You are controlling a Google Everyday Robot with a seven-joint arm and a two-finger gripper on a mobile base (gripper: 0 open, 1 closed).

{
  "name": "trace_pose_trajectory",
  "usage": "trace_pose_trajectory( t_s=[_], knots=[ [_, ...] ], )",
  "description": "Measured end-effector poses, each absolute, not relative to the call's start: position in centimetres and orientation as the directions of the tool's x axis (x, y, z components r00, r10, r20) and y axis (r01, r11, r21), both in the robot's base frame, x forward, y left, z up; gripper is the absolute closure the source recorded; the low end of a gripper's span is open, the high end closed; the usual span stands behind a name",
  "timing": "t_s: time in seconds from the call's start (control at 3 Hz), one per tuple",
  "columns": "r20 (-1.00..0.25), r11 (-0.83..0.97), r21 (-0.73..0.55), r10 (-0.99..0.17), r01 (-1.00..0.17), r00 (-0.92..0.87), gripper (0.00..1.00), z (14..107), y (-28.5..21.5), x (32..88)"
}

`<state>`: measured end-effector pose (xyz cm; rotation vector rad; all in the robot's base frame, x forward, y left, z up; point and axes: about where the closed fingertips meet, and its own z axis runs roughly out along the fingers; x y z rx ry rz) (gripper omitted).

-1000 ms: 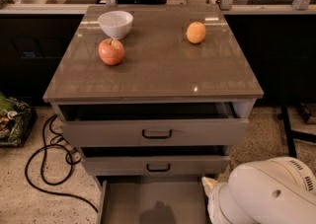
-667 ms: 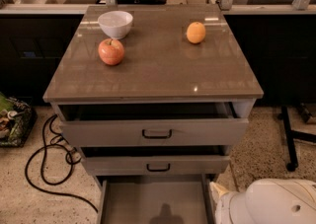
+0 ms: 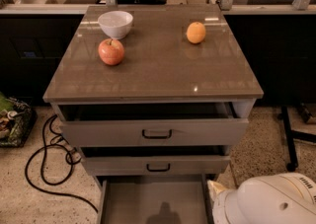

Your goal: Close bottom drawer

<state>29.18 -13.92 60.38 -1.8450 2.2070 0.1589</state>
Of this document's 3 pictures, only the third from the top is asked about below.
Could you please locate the white ceramic bowl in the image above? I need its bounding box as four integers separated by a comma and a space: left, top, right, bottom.
98, 11, 133, 39

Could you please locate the grey top drawer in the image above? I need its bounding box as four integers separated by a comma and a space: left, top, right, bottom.
61, 117, 248, 147

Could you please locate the patterned bag with items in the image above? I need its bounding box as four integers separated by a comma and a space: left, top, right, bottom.
0, 93, 37, 147

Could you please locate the black wheeled stand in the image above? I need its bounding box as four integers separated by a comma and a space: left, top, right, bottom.
277, 107, 316, 172

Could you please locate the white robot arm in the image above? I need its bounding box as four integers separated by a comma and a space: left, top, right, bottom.
207, 173, 316, 224

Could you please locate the grey drawer cabinet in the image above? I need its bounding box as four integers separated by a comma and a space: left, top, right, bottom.
42, 3, 265, 189

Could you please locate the red apple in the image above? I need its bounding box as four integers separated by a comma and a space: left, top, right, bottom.
98, 38, 124, 66

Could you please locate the grey bottom drawer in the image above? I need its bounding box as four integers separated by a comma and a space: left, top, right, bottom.
97, 175, 214, 224

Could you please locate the grey middle drawer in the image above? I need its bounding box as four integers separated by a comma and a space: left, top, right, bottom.
81, 146, 230, 176

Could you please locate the orange fruit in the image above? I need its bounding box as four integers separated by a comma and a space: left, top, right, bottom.
186, 22, 206, 44

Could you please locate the grey drawer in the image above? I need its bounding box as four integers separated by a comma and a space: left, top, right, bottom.
81, 146, 230, 176
61, 117, 248, 147
97, 175, 214, 224

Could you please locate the black floor cable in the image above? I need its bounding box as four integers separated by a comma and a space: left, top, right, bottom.
24, 113, 99, 214

